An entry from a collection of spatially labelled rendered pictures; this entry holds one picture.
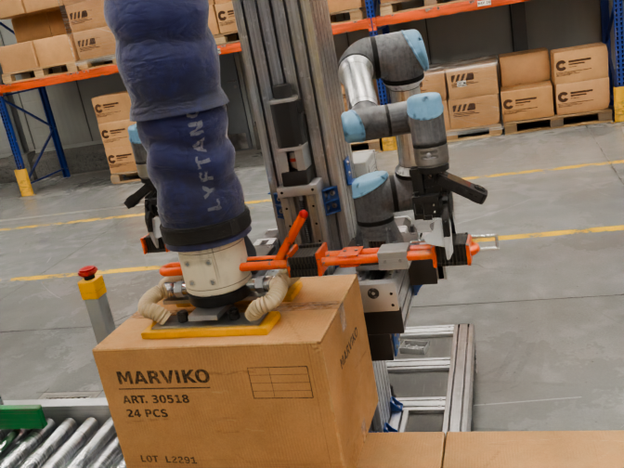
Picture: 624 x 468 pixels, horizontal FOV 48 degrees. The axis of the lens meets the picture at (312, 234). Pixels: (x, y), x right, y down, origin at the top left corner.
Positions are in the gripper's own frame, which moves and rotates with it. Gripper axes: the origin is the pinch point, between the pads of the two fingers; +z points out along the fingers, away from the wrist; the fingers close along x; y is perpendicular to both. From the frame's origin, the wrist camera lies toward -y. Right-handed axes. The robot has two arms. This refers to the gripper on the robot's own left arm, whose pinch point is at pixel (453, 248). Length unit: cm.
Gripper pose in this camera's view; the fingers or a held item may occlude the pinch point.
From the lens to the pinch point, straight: 162.1
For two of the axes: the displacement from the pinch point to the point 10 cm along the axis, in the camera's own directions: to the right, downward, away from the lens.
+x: -2.7, 3.2, -9.1
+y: -9.4, 0.9, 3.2
